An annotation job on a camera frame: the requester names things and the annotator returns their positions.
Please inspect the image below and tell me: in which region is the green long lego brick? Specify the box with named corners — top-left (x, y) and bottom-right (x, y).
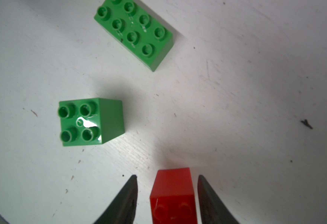
top-left (94, 0), bottom-right (174, 71)

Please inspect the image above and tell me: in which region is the red square lego brick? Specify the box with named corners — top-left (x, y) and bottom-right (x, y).
top-left (149, 168), bottom-right (198, 224)

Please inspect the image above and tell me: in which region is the green square lego brick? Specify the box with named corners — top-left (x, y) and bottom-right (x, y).
top-left (58, 98), bottom-right (125, 147)

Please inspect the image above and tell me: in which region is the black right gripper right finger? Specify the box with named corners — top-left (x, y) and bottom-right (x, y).
top-left (198, 175), bottom-right (239, 224)

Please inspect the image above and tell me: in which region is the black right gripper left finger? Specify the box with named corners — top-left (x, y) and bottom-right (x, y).
top-left (94, 175), bottom-right (138, 224)

